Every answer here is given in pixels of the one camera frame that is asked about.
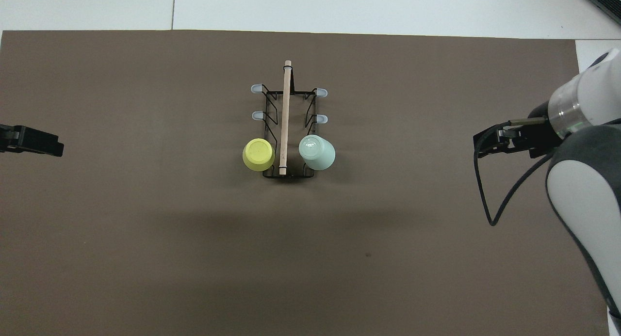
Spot brown table mat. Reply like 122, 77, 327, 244
0, 30, 611, 336

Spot black wire cup rack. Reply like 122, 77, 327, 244
250, 60, 328, 178

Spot pale green plastic cup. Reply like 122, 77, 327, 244
298, 135, 336, 171

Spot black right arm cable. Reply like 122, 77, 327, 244
474, 132, 556, 226

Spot yellow plastic cup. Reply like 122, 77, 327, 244
242, 138, 276, 172

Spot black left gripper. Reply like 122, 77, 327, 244
0, 124, 65, 157

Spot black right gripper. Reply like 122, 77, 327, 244
474, 101, 563, 158

